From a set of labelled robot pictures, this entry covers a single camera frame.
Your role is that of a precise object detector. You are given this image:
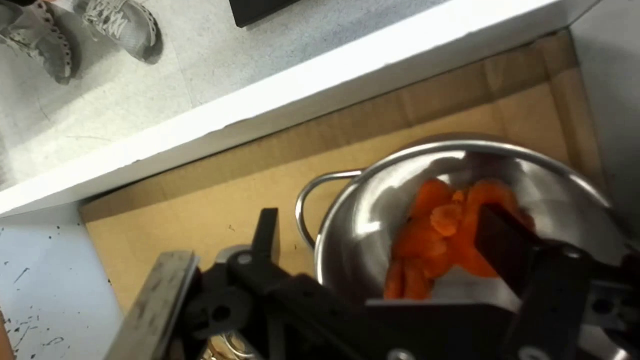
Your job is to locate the white sink basin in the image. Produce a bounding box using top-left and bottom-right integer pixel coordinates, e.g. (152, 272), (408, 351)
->
(0, 0), (640, 360)

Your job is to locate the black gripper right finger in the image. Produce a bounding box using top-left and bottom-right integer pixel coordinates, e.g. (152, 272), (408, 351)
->
(474, 202), (596, 319)

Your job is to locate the grey metal mount bracket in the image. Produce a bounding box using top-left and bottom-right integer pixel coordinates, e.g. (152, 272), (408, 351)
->
(104, 249), (201, 360)

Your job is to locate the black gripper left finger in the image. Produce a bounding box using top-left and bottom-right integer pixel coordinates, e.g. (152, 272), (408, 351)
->
(251, 207), (284, 268)

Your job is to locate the stainless steel pot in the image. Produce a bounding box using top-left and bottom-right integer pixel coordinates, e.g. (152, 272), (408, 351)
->
(294, 139), (632, 316)

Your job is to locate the orange plush toy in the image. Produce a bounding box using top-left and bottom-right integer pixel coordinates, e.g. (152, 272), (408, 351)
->
(382, 177), (537, 303)

